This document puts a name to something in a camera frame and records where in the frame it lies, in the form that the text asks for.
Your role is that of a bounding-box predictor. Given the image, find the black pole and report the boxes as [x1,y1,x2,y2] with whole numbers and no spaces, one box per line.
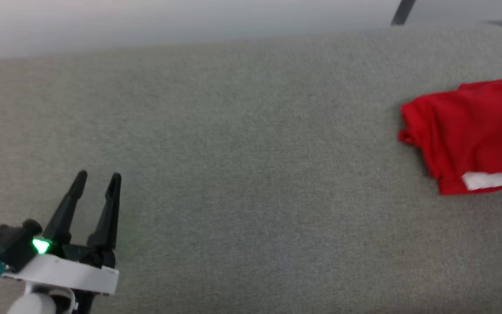
[390,0,417,27]

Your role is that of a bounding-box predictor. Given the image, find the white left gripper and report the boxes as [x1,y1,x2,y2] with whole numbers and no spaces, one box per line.
[3,170,122,314]

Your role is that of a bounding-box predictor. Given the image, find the red and white garment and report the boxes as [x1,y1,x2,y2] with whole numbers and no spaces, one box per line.
[398,73,502,196]

